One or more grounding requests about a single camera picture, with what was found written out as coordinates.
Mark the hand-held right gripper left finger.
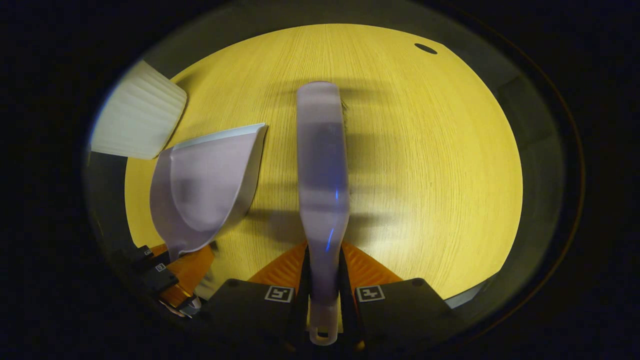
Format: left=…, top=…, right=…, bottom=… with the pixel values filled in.
left=205, top=242, right=309, bottom=353

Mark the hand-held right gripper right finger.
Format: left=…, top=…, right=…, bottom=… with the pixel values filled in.
left=340, top=241, right=453, bottom=351

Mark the pink dustpan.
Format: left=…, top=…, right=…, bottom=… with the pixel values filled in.
left=149, top=123, right=268, bottom=262

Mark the white garbage bin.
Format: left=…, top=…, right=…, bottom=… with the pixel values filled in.
left=90, top=60, right=188, bottom=161

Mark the small pink broom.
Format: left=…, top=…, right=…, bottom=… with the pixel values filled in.
left=296, top=81, right=351, bottom=346

